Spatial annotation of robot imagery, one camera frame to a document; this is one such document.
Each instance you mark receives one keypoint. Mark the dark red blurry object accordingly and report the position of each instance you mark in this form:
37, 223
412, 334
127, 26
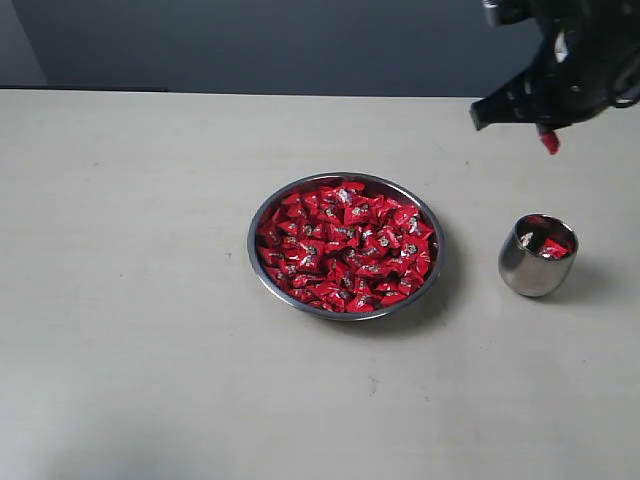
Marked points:
551, 144

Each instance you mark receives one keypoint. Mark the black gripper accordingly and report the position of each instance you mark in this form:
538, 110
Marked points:
588, 61

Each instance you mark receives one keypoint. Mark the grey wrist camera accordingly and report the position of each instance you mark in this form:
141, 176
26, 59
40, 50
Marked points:
506, 12

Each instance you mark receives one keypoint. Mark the round steel plate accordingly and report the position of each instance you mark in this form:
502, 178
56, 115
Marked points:
345, 316

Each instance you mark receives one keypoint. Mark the steel cup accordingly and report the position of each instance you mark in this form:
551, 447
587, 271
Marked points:
529, 275

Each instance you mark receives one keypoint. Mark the pile of red candies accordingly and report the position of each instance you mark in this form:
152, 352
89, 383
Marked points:
345, 250

